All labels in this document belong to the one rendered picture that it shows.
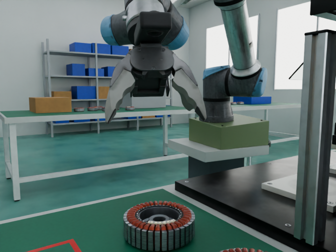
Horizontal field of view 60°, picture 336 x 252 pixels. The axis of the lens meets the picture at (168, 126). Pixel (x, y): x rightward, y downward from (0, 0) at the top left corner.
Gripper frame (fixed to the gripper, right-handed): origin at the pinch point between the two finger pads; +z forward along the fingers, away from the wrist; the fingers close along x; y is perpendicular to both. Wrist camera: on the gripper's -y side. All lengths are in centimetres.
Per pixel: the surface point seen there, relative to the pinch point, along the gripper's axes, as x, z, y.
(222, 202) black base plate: -12.8, 10.0, 14.9
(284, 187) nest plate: -26.8, 7.9, 16.3
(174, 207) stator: -2.8, 11.0, 10.5
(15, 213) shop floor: 89, -33, 216
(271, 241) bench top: -16.5, 18.0, 6.9
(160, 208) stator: -0.5, 10.7, 11.4
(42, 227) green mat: 19.1, 11.4, 15.4
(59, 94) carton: 122, -330, 504
